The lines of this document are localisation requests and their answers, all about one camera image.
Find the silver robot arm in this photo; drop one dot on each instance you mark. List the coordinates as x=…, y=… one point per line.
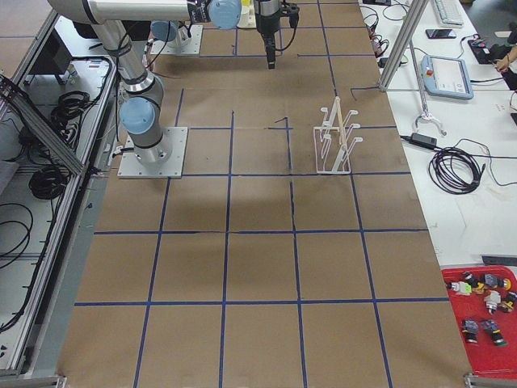
x=140, y=113

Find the black power adapter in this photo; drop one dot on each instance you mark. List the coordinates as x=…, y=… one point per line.
x=423, y=141

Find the white wire cup rack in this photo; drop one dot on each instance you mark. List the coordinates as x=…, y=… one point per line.
x=335, y=139

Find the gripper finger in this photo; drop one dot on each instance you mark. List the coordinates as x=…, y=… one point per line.
x=270, y=48

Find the blue teach pendant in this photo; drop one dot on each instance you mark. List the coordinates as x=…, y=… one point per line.
x=446, y=77

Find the white keyboard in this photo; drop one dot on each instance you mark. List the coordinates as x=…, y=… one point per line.
x=447, y=13

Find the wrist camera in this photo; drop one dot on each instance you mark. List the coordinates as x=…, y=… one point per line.
x=291, y=11

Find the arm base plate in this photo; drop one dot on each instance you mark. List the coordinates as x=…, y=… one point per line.
x=174, y=38
x=165, y=160

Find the aluminium frame post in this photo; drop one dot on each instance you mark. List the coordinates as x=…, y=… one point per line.
x=404, y=36

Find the red parts tray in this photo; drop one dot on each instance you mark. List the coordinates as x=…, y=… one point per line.
x=484, y=303

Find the black smartphone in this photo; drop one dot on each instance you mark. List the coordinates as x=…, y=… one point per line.
x=440, y=33

